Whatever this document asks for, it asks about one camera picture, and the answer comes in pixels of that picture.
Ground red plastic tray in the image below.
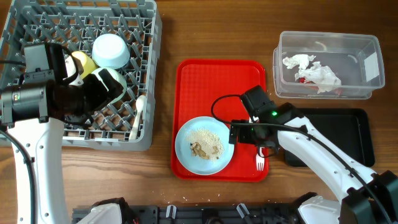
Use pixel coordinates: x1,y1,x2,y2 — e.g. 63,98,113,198
170,59,269,182

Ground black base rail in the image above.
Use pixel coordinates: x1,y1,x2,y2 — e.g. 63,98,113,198
71,202,299,224

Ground white plastic spoon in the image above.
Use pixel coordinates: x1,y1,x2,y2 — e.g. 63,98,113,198
129,95,146,141

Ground white plastic fork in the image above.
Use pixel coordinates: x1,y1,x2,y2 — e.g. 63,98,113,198
256,146,265,172

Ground white napkin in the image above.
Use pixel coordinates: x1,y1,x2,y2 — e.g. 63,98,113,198
282,54,341,94

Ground black tray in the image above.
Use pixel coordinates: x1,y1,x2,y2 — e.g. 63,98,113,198
301,108,375,167

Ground yellow plastic cup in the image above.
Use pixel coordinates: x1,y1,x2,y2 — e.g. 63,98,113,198
72,51,98,79

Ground light blue bowl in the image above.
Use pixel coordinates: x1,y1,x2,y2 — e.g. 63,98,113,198
92,34,130,70

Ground green bowl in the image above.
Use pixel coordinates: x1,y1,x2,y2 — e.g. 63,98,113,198
92,67,127,103

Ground food scraps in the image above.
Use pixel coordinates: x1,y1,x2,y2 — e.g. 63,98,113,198
185,128,224,161

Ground red snack wrapper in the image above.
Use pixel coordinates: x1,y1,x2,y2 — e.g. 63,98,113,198
298,78,343,95

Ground light blue plate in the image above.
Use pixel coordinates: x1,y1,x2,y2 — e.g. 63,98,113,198
174,116,234,175

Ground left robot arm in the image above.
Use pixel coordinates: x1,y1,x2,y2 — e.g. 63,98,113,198
1,43,127,223

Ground grey dishwasher rack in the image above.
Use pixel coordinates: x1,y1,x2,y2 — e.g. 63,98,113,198
1,0,162,151

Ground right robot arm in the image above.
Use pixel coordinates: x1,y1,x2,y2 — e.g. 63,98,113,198
229,86,397,223

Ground clear plastic bin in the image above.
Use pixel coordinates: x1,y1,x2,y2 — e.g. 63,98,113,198
273,31,385,100

